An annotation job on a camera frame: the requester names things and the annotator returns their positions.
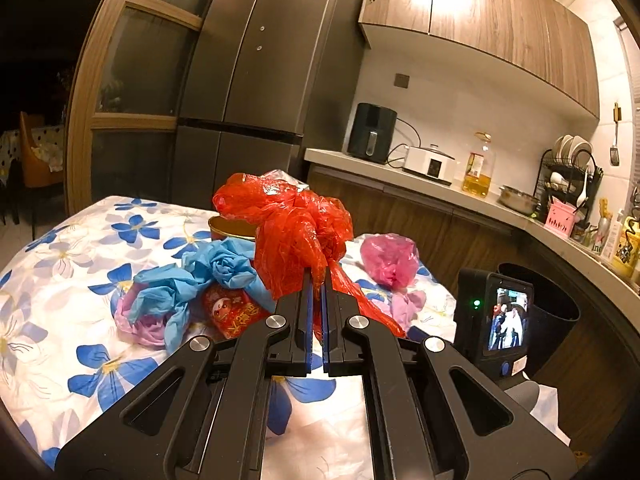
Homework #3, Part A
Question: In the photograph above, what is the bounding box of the crumpled blue glove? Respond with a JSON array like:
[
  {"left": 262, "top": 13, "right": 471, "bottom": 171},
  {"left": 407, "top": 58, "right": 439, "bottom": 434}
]
[{"left": 122, "top": 267, "right": 202, "bottom": 354}]

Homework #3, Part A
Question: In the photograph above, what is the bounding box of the cooking oil bottle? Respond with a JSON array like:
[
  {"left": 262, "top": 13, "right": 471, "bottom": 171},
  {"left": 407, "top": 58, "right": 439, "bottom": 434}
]
[{"left": 462, "top": 132, "right": 497, "bottom": 200}]

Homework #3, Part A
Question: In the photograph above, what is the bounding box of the white ladle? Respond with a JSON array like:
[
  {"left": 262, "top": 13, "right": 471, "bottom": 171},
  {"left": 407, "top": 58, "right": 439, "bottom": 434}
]
[{"left": 576, "top": 169, "right": 591, "bottom": 210}]

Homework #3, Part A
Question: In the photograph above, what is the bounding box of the orange chair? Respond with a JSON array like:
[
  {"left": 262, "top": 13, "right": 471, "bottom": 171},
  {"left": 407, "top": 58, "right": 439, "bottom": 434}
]
[{"left": 19, "top": 111, "right": 66, "bottom": 189}]

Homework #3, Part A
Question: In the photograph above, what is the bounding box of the red snack packet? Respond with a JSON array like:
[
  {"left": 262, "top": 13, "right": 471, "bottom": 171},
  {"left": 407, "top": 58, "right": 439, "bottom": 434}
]
[{"left": 200, "top": 282, "right": 274, "bottom": 341}]

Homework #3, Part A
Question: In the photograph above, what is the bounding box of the wooden wall cabinet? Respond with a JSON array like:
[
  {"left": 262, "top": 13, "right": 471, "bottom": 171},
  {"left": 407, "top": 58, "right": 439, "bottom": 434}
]
[{"left": 358, "top": 0, "right": 601, "bottom": 120}]

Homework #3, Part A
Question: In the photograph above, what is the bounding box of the black power cable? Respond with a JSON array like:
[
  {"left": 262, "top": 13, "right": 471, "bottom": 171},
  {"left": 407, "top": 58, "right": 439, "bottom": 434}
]
[{"left": 387, "top": 119, "right": 424, "bottom": 169}]

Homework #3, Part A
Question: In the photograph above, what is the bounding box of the purple plastic bag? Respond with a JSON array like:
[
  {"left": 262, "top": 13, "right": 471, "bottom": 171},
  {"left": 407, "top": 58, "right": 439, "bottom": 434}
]
[{"left": 114, "top": 282, "right": 176, "bottom": 349}]

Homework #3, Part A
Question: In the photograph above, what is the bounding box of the black dish rack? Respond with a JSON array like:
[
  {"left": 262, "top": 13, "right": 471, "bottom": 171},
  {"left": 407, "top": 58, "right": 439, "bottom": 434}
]
[{"left": 533, "top": 134, "right": 605, "bottom": 212}]

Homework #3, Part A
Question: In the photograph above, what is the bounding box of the gold paper bowl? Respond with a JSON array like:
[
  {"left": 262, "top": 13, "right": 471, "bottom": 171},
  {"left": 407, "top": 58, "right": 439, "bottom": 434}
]
[{"left": 207, "top": 215, "right": 259, "bottom": 244}]

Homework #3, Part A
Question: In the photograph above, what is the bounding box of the wooden kitchen counter cabinet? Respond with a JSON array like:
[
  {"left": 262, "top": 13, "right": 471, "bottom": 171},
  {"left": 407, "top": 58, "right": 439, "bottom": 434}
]
[{"left": 303, "top": 147, "right": 640, "bottom": 461}]

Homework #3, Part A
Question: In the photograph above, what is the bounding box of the yellow bottle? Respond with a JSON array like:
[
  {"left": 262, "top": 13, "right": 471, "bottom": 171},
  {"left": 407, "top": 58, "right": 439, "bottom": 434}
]
[{"left": 611, "top": 219, "right": 640, "bottom": 279}]

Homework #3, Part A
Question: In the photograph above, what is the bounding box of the wooden glass door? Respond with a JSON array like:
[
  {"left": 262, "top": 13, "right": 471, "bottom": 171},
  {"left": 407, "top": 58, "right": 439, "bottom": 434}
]
[{"left": 65, "top": 0, "right": 227, "bottom": 217}]

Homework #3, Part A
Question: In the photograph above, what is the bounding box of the black trash bin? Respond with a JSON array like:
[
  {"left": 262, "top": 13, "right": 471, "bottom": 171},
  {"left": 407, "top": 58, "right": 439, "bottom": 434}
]
[{"left": 497, "top": 262, "right": 584, "bottom": 379}]

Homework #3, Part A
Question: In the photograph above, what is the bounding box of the pink plastic bag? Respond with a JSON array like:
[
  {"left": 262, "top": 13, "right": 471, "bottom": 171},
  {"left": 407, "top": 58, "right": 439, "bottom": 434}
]
[{"left": 360, "top": 233, "right": 419, "bottom": 290}]

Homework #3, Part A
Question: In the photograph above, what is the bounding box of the red plastic bag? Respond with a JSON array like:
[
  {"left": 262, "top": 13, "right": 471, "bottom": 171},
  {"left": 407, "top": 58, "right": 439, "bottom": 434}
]
[{"left": 212, "top": 171, "right": 407, "bottom": 339}]

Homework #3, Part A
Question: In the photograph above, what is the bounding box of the blue plastic bag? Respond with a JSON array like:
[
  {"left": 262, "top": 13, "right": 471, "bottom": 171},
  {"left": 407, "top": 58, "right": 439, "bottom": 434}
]
[{"left": 181, "top": 238, "right": 277, "bottom": 312}]

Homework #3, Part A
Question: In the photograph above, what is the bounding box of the white electric cooker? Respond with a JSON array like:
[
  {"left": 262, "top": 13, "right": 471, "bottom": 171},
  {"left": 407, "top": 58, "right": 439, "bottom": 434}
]
[{"left": 402, "top": 143, "right": 457, "bottom": 181}]

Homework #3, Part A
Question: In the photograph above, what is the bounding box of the metal bowl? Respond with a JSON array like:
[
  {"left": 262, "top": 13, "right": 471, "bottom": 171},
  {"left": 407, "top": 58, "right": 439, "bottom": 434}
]
[{"left": 498, "top": 185, "right": 542, "bottom": 211}]

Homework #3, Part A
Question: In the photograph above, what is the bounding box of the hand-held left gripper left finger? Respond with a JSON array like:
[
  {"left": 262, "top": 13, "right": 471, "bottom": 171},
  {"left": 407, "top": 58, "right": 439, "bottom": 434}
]
[{"left": 54, "top": 266, "right": 316, "bottom": 480}]

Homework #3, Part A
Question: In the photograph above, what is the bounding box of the white bottle red label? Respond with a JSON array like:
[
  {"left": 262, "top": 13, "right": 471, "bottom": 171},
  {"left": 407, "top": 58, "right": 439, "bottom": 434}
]
[{"left": 597, "top": 204, "right": 619, "bottom": 257}]

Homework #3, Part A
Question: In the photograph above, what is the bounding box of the light purple glove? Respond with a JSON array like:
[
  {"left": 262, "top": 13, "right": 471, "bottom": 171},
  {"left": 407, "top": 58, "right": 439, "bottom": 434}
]
[{"left": 390, "top": 289, "right": 427, "bottom": 327}]

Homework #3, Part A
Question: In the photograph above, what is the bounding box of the dotted table cloth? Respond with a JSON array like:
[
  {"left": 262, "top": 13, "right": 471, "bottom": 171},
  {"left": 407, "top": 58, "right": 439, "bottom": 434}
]
[{"left": 0, "top": 126, "right": 66, "bottom": 186}]

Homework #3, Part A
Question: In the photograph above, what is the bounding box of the black air fryer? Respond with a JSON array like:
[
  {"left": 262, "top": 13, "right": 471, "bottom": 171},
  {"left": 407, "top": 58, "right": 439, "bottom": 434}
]
[{"left": 347, "top": 102, "right": 399, "bottom": 165}]

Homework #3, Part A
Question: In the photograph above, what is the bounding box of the grey refrigerator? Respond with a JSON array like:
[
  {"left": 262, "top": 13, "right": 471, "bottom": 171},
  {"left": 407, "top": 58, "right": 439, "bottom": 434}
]
[{"left": 170, "top": 0, "right": 364, "bottom": 211}]

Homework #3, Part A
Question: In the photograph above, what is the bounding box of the pink utensil box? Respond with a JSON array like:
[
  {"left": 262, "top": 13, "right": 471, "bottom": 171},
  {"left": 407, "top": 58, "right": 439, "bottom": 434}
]
[{"left": 545, "top": 198, "right": 581, "bottom": 236}]

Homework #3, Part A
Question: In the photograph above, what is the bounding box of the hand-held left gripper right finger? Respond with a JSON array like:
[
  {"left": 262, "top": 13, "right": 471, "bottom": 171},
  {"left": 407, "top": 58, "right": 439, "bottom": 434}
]
[{"left": 322, "top": 266, "right": 581, "bottom": 480}]

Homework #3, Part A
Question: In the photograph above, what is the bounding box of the blue floral tablecloth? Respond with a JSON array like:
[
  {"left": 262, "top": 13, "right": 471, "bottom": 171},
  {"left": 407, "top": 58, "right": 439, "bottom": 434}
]
[{"left": 0, "top": 195, "right": 458, "bottom": 480}]

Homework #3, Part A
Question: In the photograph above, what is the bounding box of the hanging metal spatula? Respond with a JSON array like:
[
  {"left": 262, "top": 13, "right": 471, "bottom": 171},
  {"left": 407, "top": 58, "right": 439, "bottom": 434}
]
[{"left": 608, "top": 102, "right": 622, "bottom": 167}]

